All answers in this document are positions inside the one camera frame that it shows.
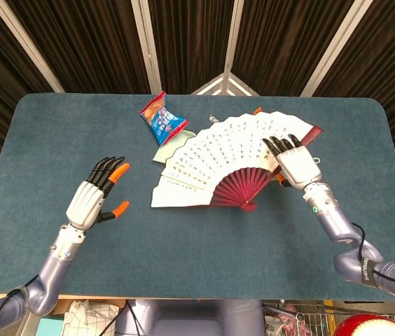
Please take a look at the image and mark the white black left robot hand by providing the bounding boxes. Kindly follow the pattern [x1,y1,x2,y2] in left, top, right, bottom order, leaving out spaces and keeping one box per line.
[65,156,130,232]

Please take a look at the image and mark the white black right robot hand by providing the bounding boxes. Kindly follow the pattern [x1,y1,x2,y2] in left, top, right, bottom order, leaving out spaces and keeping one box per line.
[262,134,323,193]

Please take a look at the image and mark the red ribbed white paper fan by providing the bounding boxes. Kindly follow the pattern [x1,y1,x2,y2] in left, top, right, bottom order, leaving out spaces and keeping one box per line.
[151,111,324,212]

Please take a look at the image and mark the light green plastic dustpan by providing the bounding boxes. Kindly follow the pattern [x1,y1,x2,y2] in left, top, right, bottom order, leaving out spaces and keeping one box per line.
[152,130,197,165]

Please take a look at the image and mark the brown cardboard box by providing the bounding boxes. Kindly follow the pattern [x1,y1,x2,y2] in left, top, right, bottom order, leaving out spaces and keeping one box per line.
[55,299,79,315]

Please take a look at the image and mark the blue felt table cover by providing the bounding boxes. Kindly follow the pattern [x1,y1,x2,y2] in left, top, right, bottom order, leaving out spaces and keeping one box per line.
[0,92,395,302]

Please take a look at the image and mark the white checked cloth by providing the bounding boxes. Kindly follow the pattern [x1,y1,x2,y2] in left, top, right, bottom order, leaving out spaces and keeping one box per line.
[63,300,120,336]

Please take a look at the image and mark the blue red snack bag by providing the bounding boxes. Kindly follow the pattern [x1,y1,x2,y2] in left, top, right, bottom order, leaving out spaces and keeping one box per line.
[139,90,189,147]

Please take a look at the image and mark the teal box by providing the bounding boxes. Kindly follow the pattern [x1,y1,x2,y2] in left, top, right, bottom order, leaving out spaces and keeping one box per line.
[35,316,66,336]

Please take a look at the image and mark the red white packet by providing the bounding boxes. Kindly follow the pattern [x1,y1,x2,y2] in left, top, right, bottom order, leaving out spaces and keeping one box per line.
[263,304,303,336]

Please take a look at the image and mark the grey robot torso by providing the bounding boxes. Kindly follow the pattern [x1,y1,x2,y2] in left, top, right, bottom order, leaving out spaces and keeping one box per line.
[115,299,267,336]

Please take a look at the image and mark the red round object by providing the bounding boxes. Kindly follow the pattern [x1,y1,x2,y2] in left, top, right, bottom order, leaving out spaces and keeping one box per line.
[333,313,395,336]

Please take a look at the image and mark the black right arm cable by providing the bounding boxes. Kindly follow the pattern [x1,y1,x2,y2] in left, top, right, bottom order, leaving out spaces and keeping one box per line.
[351,222,395,291]

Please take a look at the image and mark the black printed velcro strap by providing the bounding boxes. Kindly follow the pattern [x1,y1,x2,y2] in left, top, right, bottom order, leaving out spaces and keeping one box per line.
[359,257,377,286]

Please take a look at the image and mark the metal wire basket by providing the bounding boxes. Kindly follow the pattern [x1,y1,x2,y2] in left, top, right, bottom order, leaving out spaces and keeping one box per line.
[262,300,395,336]

